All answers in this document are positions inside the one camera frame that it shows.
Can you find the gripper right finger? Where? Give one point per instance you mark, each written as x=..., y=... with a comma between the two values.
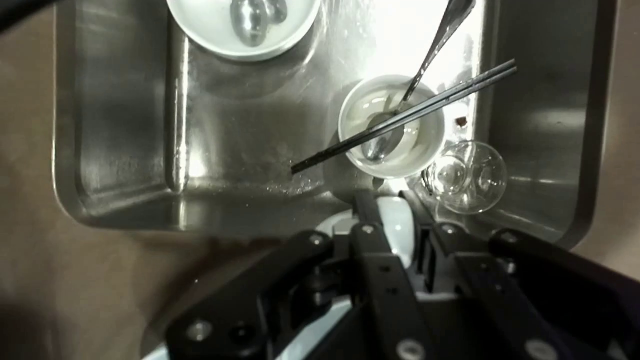
x=560, y=280

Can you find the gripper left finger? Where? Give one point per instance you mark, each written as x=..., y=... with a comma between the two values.
x=240, y=295

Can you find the stainless steel sink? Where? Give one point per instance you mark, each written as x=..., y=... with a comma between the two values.
x=240, y=130

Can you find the clear glass cup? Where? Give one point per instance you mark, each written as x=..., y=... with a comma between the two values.
x=470, y=175

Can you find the brown food crumb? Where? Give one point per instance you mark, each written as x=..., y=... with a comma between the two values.
x=461, y=121

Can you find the small white bowl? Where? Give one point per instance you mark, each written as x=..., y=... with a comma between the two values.
x=427, y=145

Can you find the dark metal chopstick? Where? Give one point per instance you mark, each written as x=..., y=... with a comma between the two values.
x=470, y=83
x=472, y=90

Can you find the wide white bowl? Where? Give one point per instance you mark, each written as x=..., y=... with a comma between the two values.
x=210, y=25

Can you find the large metal spoon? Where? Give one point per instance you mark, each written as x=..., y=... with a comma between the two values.
x=248, y=22

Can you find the small metal spoon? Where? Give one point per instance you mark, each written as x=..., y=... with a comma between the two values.
x=277, y=10

